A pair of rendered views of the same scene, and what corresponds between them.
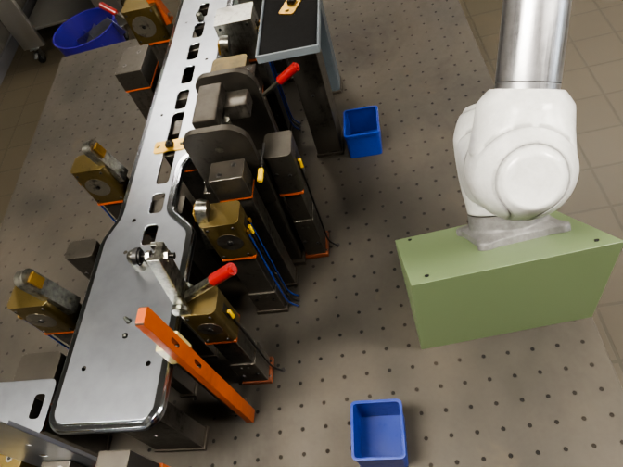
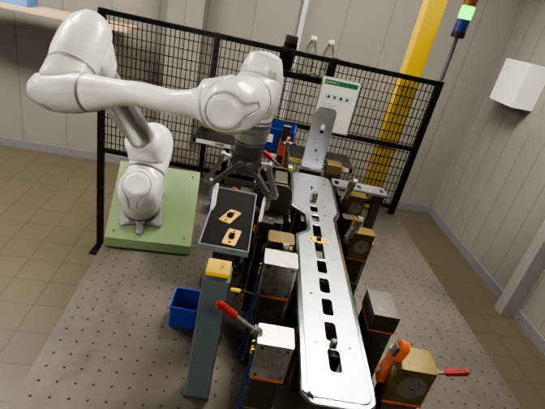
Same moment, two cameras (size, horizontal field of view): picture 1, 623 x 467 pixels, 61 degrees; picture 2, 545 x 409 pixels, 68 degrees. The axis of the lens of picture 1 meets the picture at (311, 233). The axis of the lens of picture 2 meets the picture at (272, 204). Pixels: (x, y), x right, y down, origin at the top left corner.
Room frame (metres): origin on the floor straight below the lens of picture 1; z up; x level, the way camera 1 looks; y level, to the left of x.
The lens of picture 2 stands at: (2.21, -0.47, 1.78)
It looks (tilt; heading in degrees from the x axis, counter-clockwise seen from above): 27 degrees down; 157
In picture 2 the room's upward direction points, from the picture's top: 13 degrees clockwise
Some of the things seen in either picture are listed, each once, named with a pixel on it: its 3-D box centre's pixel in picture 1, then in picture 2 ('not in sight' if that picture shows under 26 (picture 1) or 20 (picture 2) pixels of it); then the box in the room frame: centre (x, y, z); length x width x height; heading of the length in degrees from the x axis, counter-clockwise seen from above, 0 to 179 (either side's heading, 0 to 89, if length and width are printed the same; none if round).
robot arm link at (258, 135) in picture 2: not in sight; (251, 129); (1.27, -0.18, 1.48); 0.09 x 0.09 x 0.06
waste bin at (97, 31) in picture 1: (106, 56); not in sight; (2.98, 0.72, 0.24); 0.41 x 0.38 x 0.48; 73
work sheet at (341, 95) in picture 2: not in sight; (335, 105); (0.11, 0.66, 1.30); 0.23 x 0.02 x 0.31; 71
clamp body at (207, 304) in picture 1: (239, 340); not in sight; (0.54, 0.22, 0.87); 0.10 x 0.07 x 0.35; 71
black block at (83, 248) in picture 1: (109, 282); (344, 244); (0.84, 0.50, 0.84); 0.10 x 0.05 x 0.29; 71
